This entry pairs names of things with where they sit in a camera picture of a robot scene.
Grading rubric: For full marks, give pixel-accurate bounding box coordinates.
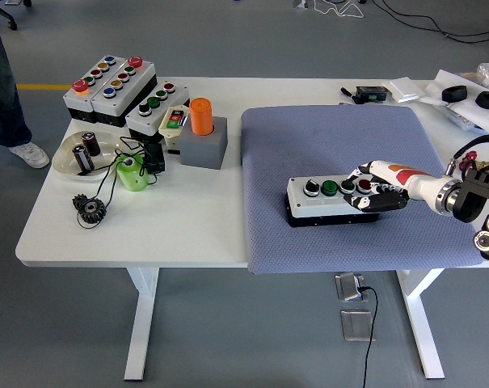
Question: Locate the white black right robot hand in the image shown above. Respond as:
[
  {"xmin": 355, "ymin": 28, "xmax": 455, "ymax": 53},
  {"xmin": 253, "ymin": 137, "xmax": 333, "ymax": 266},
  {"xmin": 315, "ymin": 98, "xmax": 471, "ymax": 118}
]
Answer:
[{"xmin": 346, "ymin": 160, "xmax": 448, "ymax": 214}]

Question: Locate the four-button control box with selector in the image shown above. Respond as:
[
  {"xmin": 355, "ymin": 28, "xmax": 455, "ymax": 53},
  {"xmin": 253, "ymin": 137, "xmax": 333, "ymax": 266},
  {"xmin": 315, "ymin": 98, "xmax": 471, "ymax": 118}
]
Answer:
[
  {"xmin": 284, "ymin": 174, "xmax": 381, "ymax": 228},
  {"xmin": 124, "ymin": 79, "xmax": 191, "ymax": 143}
]

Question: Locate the five-button box with mushroom button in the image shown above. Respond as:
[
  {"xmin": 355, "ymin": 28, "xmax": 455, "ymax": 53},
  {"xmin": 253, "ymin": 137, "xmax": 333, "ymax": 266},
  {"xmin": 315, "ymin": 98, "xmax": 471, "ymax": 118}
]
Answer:
[
  {"xmin": 61, "ymin": 55, "xmax": 120, "ymax": 124},
  {"xmin": 90, "ymin": 56, "xmax": 158, "ymax": 129}
]

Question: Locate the white flat panel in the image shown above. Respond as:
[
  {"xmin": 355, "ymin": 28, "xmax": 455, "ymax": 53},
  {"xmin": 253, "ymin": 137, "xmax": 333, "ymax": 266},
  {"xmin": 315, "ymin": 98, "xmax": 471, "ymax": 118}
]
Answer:
[{"xmin": 381, "ymin": 76, "xmax": 426, "ymax": 103}]

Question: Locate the white paper sheet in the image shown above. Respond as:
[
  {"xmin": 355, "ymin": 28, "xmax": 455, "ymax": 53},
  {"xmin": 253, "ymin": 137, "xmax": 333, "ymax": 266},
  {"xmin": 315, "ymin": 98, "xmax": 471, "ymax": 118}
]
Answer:
[{"xmin": 424, "ymin": 68, "xmax": 489, "ymax": 134}]

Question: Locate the black electronic module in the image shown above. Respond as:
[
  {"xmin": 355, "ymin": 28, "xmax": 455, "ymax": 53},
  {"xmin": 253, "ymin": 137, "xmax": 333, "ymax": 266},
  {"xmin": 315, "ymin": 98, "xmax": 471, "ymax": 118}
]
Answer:
[{"xmin": 355, "ymin": 83, "xmax": 389, "ymax": 101}]

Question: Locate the blue-grey textured mat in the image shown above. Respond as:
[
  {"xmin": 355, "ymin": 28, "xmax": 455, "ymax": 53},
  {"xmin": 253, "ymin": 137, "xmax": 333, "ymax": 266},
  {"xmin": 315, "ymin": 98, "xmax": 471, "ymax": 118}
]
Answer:
[{"xmin": 239, "ymin": 103, "xmax": 485, "ymax": 276}]

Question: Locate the open metal floor socket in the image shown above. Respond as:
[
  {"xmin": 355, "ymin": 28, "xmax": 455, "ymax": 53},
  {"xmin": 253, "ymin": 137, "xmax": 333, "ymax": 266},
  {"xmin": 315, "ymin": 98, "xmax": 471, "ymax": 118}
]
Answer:
[{"xmin": 335, "ymin": 272, "xmax": 366, "ymax": 302}]

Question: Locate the white table leg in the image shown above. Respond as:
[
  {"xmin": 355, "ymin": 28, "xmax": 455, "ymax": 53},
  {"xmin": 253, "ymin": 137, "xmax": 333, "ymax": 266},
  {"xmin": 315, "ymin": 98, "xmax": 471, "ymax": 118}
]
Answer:
[
  {"xmin": 124, "ymin": 267, "xmax": 160, "ymax": 382},
  {"xmin": 396, "ymin": 268, "xmax": 446, "ymax": 380}
]

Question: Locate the closed metal floor plate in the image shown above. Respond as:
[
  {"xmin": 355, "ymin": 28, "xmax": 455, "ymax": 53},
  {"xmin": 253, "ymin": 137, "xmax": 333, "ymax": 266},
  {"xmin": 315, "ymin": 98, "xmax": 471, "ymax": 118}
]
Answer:
[{"xmin": 339, "ymin": 309, "xmax": 377, "ymax": 343}]

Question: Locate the grey block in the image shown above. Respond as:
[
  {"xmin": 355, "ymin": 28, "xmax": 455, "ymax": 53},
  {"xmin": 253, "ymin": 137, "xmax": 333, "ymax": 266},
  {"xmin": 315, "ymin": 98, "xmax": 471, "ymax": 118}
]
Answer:
[{"xmin": 178, "ymin": 116, "xmax": 229, "ymax": 171}]

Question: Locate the orange cylinder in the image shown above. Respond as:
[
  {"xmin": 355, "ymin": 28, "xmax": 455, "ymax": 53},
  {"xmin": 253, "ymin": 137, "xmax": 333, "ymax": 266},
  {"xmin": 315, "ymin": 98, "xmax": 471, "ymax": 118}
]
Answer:
[{"xmin": 188, "ymin": 96, "xmax": 215, "ymax": 137}]

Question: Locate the small black box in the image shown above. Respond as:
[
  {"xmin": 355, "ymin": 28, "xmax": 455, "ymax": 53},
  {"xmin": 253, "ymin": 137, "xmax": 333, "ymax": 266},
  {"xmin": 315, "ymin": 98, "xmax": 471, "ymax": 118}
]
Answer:
[{"xmin": 141, "ymin": 141, "xmax": 167, "ymax": 175}]

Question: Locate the green plastic spool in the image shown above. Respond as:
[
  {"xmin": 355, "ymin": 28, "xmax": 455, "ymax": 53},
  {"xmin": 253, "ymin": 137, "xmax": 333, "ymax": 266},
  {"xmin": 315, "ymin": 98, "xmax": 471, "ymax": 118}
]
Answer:
[{"xmin": 114, "ymin": 154, "xmax": 150, "ymax": 193}]

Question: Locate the large black gear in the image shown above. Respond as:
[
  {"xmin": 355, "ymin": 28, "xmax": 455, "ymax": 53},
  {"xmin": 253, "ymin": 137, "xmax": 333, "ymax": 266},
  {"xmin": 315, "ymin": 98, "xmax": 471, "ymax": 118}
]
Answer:
[{"xmin": 77, "ymin": 197, "xmax": 107, "ymax": 224}]

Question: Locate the brown capacitor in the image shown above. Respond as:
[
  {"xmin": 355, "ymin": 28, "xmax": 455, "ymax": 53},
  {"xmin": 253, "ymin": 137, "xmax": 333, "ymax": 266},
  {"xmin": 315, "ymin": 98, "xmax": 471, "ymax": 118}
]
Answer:
[
  {"xmin": 71, "ymin": 144, "xmax": 95, "ymax": 173},
  {"xmin": 80, "ymin": 132, "xmax": 102, "ymax": 158}
]

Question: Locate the round silver dish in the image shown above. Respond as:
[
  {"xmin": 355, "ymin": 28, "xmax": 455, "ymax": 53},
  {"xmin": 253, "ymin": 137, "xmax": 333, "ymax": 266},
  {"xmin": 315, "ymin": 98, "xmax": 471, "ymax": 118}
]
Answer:
[{"xmin": 51, "ymin": 129, "xmax": 126, "ymax": 183}]

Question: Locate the person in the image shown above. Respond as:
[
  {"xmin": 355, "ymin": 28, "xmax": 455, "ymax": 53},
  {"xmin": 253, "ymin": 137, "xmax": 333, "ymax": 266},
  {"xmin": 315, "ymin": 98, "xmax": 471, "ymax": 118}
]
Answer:
[{"xmin": 0, "ymin": 7, "xmax": 50, "ymax": 170}]

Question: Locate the black chair base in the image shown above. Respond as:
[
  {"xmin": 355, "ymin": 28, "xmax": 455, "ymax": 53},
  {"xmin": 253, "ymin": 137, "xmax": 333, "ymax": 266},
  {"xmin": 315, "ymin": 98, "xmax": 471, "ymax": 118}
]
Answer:
[{"xmin": 0, "ymin": 0, "xmax": 33, "ymax": 32}]

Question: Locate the brass valve with red handle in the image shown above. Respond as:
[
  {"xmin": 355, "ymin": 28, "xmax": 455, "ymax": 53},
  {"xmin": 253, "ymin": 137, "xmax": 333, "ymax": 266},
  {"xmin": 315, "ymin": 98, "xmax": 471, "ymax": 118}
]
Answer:
[{"xmin": 460, "ymin": 150, "xmax": 489, "ymax": 171}]

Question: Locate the black power cable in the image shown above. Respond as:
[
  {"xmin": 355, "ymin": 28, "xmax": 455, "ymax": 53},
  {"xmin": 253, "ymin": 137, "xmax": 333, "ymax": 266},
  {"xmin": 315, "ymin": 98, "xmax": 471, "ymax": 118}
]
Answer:
[{"xmin": 356, "ymin": 285, "xmax": 379, "ymax": 388}]

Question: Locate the black floor cable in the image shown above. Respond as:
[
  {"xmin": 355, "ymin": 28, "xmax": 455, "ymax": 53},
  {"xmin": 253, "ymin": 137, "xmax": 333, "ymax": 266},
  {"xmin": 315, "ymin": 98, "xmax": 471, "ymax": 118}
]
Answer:
[{"xmin": 372, "ymin": 0, "xmax": 489, "ymax": 44}]

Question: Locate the white floor cable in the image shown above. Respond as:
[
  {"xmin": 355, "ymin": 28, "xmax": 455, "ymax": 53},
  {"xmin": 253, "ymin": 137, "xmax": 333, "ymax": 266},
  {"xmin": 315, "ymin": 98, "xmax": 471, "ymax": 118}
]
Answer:
[{"xmin": 312, "ymin": 0, "xmax": 365, "ymax": 19}]

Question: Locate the cream red-green switch unit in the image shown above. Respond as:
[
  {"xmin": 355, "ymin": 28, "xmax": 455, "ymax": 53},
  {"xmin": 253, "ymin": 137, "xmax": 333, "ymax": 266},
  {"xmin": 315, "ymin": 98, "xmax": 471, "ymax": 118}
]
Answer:
[{"xmin": 158, "ymin": 104, "xmax": 188, "ymax": 154}]

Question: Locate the thin black wire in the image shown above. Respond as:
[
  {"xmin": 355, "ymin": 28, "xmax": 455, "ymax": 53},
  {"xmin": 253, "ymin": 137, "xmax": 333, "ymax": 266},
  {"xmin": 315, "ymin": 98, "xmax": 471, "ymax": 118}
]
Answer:
[{"xmin": 76, "ymin": 136, "xmax": 160, "ymax": 230}]

